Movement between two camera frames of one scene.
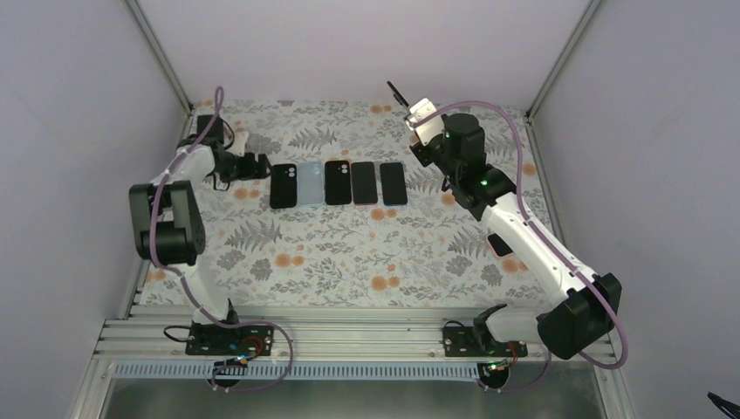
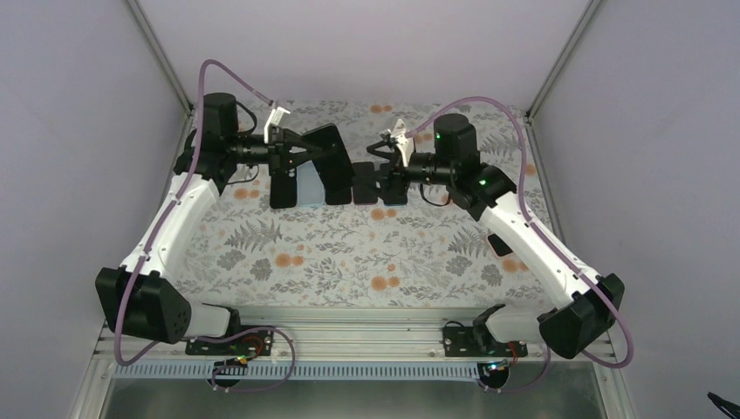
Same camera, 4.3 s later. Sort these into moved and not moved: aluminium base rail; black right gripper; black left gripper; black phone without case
Moved: black left gripper; black phone without case; black right gripper
Not moved: aluminium base rail
